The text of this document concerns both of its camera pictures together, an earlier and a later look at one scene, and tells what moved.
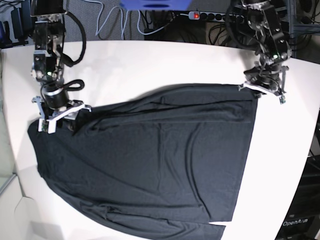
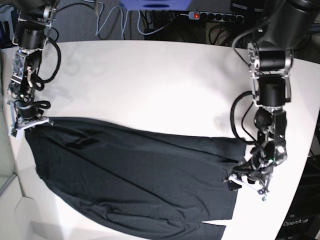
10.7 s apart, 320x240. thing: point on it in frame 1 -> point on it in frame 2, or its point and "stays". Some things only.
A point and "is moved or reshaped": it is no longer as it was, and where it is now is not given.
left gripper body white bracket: x=49 y=125 -> x=20 y=123
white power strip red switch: x=215 y=16 stays
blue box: x=156 y=5 stays
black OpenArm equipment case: x=302 y=221 stays
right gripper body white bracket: x=266 y=89 -> x=263 y=188
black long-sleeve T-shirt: x=162 y=164 is moved or reshaped
